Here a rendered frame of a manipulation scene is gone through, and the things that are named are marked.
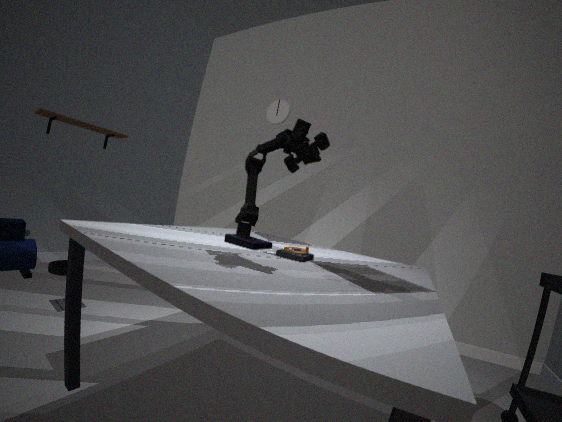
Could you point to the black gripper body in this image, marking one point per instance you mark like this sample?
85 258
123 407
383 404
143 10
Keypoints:
321 141

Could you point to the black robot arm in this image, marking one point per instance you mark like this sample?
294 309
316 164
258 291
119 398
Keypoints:
284 140

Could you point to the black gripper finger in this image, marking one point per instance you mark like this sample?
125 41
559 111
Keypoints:
314 150
308 158

